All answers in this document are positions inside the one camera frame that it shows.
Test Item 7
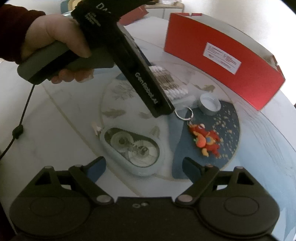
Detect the dark red paper bag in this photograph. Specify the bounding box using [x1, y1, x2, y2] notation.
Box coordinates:
[119, 6, 148, 26]

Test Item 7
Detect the person's left hand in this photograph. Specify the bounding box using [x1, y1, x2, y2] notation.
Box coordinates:
[17, 15, 91, 84]

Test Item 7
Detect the small round white tin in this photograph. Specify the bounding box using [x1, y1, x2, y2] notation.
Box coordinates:
[198, 93, 221, 116]

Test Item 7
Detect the red dragon keychain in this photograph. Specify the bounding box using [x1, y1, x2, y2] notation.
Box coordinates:
[175, 107, 221, 158]

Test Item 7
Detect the white sideboard cabinet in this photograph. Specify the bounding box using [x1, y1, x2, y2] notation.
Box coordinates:
[145, 1, 185, 20]

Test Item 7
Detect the cotton swab pack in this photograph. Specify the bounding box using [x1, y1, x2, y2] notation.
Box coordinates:
[149, 65, 189, 101]

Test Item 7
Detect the red cardboard box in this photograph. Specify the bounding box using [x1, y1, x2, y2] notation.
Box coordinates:
[164, 13, 285, 110]

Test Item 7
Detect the grey tape dispenser case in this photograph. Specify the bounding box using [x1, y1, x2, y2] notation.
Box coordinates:
[99, 126, 165, 177]

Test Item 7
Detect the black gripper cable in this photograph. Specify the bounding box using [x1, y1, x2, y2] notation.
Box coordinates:
[0, 84, 36, 160]

